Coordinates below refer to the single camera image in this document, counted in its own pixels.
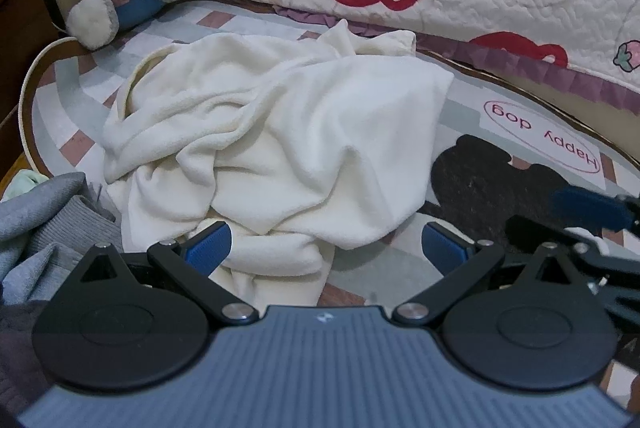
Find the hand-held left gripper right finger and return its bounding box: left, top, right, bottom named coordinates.
left=391, top=222, right=574, bottom=325

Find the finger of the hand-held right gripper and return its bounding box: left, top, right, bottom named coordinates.
left=504, top=214, right=640, bottom=281
left=547, top=185, right=640, bottom=231

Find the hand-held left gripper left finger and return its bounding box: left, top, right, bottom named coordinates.
left=79, top=220, right=260, bottom=326

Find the white fleece towel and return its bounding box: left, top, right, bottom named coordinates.
left=101, top=19, right=456, bottom=309

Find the beige bed base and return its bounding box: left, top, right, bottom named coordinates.
left=520, top=77, right=640, bottom=134

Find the light grey garment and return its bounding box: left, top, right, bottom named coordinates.
left=0, top=172, right=123, bottom=309

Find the checked floor mat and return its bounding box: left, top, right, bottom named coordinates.
left=17, top=0, right=640, bottom=409

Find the mint green cloth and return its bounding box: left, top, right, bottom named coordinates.
left=0, top=169, right=51, bottom=204

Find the dark grey cloth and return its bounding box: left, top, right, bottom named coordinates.
left=0, top=300, right=51, bottom=414

